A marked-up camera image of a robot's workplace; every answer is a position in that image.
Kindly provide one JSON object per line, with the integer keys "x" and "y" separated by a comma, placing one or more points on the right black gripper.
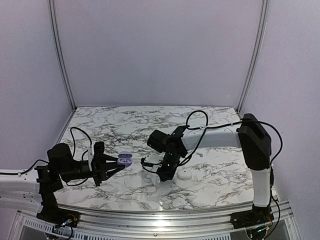
{"x": 166, "y": 176}

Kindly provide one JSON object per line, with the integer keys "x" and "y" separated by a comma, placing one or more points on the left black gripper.
{"x": 99, "y": 168}

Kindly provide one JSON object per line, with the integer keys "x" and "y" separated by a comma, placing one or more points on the purple earbud charging case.
{"x": 125, "y": 159}

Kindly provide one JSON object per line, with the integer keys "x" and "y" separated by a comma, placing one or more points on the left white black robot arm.
{"x": 34, "y": 189}

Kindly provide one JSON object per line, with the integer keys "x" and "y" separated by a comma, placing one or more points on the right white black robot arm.
{"x": 248, "y": 134}

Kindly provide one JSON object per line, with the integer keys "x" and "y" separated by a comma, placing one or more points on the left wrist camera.
{"x": 95, "y": 152}

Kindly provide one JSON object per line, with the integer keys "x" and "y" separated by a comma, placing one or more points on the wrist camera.
{"x": 147, "y": 164}
{"x": 95, "y": 152}

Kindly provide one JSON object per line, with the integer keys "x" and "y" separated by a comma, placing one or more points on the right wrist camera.
{"x": 147, "y": 164}

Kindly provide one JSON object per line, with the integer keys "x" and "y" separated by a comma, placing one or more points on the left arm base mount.
{"x": 51, "y": 212}

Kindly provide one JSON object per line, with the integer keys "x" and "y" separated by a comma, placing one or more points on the aluminium front rail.
{"x": 194, "y": 224}

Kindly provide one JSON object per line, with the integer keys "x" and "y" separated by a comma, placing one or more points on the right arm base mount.
{"x": 257, "y": 215}

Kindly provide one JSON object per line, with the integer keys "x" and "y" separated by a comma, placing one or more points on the left aluminium corner post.
{"x": 60, "y": 55}

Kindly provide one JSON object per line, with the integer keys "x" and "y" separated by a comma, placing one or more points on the aluminium corner post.
{"x": 60, "y": 55}
{"x": 263, "y": 16}

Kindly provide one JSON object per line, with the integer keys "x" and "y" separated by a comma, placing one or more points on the right aluminium corner post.
{"x": 263, "y": 16}

